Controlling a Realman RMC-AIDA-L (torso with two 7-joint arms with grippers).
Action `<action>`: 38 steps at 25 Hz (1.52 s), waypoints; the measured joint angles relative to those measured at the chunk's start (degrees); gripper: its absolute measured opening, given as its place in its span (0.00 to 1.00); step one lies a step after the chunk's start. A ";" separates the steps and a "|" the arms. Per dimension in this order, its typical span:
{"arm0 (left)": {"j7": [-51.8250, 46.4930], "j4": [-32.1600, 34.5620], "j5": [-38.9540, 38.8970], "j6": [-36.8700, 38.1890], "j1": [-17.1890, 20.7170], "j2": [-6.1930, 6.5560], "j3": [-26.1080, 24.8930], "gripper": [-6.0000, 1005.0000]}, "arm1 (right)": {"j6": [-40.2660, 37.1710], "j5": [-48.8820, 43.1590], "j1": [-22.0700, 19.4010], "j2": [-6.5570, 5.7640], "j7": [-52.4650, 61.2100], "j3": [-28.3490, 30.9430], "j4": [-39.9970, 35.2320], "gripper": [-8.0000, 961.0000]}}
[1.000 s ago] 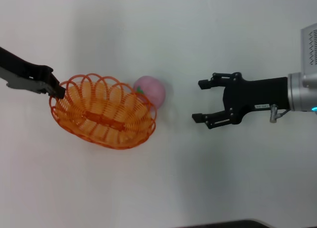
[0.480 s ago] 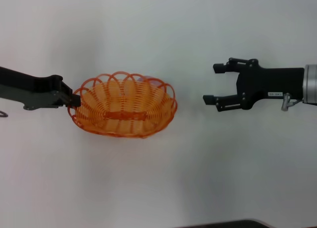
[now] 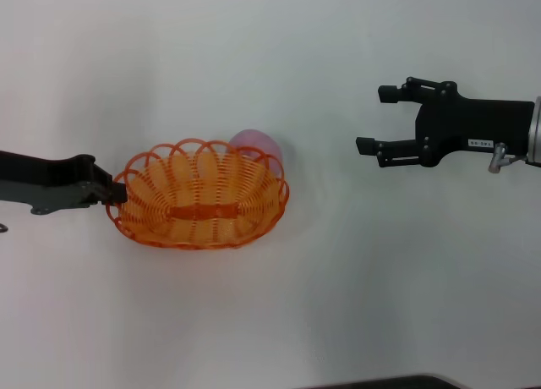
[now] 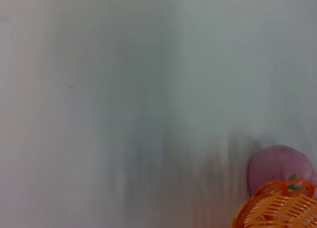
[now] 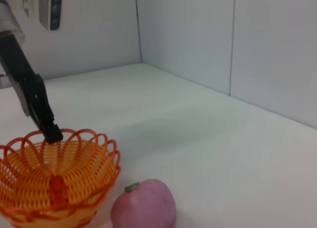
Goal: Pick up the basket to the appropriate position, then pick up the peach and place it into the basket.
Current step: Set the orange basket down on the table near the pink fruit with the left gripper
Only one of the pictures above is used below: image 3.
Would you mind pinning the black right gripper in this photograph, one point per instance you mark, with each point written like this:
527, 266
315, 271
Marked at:
473, 122

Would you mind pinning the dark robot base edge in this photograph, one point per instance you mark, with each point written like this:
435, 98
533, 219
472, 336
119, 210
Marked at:
401, 384

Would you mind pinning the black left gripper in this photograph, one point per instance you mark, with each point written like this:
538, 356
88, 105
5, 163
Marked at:
38, 182

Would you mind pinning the pink toy peach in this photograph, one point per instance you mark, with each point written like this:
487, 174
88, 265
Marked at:
253, 139

